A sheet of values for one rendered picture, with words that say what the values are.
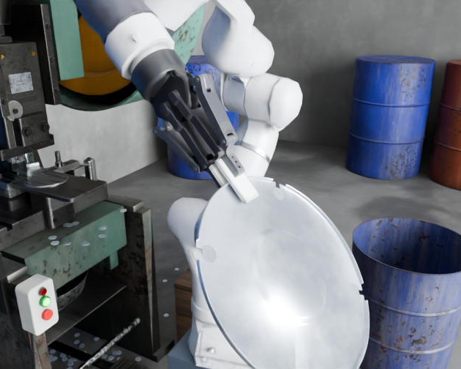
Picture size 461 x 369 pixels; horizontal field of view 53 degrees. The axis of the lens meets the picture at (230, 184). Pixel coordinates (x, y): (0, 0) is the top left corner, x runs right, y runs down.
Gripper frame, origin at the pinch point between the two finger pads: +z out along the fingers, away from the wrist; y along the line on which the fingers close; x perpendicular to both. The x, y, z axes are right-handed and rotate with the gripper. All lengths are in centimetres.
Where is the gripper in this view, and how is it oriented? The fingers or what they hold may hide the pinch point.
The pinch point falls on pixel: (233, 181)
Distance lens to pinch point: 62.2
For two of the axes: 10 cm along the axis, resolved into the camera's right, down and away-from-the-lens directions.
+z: 5.7, 8.1, -1.3
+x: 5.9, -3.0, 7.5
